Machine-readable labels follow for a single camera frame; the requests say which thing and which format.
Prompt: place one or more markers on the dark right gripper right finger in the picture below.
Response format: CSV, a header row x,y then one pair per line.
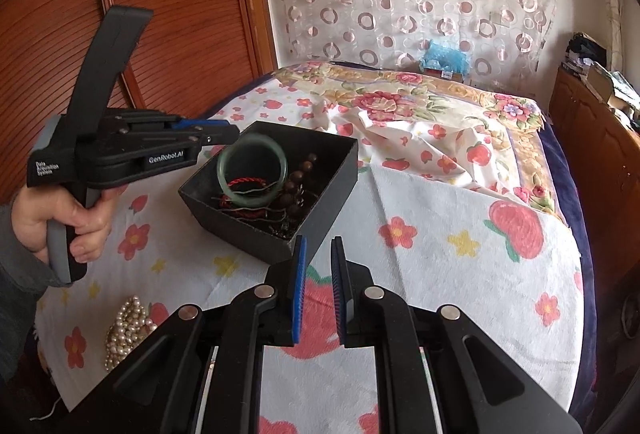
x,y
343,294

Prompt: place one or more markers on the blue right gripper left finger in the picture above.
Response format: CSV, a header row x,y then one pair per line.
x,y
296,288

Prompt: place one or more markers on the silver chain jewelry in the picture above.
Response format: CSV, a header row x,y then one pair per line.
x,y
276,222

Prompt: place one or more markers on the pale green jade bangle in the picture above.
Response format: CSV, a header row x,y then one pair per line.
x,y
252,171

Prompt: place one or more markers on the black jewelry box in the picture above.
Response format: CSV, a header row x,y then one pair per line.
x,y
322,171

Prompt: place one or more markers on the floral bed quilt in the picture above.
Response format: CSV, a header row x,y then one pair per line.
x,y
436,129

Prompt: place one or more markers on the red wooden wardrobe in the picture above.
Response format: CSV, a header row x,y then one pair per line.
x,y
183,57

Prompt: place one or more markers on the blue plastic bag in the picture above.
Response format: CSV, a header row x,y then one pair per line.
x,y
442,58

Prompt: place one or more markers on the wooden cabinet counter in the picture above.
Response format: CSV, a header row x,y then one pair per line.
x,y
604,161

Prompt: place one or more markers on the clutter pile on counter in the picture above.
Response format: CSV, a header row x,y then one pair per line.
x,y
586,59

